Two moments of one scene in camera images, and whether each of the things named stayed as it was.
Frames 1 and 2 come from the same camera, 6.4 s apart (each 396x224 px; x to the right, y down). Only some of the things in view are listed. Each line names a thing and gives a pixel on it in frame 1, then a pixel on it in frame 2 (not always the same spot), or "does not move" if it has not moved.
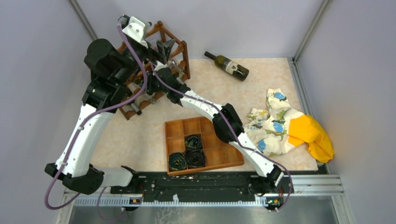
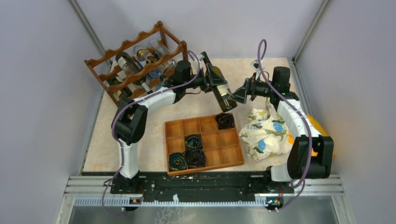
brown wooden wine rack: x=162 y=60 does not move
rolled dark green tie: x=177 y=161 does not move
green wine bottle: x=229 y=66 -> x=227 y=104
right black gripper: x=150 y=77 -> x=249 y=88
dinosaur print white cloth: x=269 y=129 does not move
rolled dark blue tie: x=195 y=158 does not move
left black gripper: x=161 y=54 -> x=211 y=78
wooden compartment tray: x=192 y=145 does not move
